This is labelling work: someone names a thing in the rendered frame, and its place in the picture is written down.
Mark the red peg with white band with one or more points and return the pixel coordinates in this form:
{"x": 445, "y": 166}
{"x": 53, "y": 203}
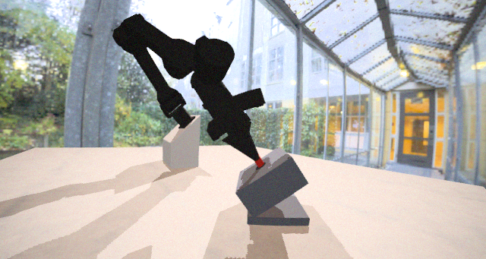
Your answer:
{"x": 259, "y": 162}

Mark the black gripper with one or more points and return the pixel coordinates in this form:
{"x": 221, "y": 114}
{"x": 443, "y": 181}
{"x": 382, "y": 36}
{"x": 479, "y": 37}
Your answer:
{"x": 231, "y": 120}

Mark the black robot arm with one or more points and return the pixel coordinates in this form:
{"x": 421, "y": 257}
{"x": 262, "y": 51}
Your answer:
{"x": 209, "y": 59}

